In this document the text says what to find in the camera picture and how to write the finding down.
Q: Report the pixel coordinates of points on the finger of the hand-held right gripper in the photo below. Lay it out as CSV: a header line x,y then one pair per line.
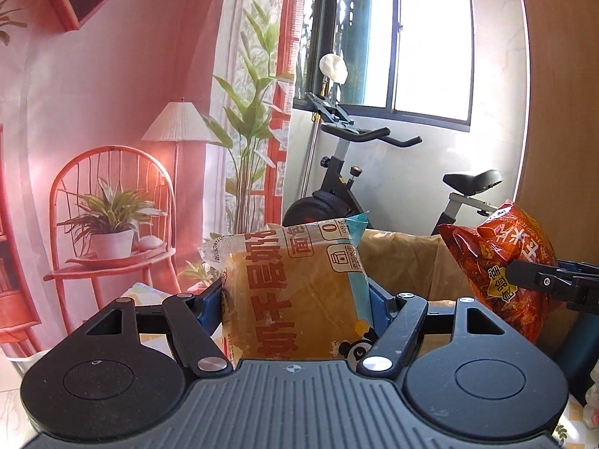
x,y
538,277

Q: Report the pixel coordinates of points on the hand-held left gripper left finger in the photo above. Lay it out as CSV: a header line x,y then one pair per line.
x,y
210,308

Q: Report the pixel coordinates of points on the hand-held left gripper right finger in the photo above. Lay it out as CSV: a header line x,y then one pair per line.
x,y
381,306

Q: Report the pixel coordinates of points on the red snack bag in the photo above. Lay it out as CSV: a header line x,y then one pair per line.
x,y
496,252

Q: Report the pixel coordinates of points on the taped cardboard box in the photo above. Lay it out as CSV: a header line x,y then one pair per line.
x,y
402,262

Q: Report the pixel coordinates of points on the clear bread packet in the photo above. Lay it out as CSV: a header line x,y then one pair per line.
x,y
290,299

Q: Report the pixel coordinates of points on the floral checked tablecloth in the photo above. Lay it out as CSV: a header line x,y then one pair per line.
x,y
580,425

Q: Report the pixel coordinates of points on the black exercise bike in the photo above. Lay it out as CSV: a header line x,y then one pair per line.
x,y
337,196

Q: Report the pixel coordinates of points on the wooden panel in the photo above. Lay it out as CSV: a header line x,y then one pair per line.
x,y
561,103

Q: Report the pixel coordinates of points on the pole with white cloth top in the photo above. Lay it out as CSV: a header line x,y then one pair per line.
x,y
333,68

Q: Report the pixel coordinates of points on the printed pink wall cloth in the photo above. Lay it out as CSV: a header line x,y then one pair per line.
x,y
117,79

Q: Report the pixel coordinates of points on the dark frame window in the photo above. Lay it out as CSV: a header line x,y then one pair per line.
x,y
421,46

